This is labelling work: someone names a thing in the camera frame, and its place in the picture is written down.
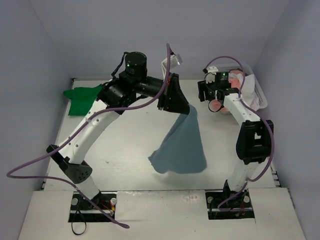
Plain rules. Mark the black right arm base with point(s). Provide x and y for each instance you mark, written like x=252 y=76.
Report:
x=237 y=208

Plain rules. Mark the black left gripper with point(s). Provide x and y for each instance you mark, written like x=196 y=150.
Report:
x=166 y=92

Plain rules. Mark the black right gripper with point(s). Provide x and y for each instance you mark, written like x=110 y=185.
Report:
x=202 y=90

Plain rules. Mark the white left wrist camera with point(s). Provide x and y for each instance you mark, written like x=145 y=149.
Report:
x=175 y=61

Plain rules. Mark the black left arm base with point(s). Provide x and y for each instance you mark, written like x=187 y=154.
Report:
x=81 y=210

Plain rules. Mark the green t shirt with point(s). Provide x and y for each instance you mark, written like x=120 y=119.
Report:
x=81 y=99

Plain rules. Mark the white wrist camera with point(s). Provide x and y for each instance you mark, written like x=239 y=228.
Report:
x=175 y=61
x=210 y=74

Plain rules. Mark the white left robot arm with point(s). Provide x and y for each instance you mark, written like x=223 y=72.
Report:
x=130 y=82

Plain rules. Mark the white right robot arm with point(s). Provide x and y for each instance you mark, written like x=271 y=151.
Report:
x=255 y=144

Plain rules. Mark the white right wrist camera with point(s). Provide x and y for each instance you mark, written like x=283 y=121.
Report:
x=210 y=74

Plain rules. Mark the grey-blue t shirt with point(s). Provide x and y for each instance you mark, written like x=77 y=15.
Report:
x=181 y=150

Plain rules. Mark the pink t shirt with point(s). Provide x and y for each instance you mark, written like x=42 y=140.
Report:
x=235 y=77

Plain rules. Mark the white laundry basket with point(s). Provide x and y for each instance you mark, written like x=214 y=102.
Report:
x=227 y=67

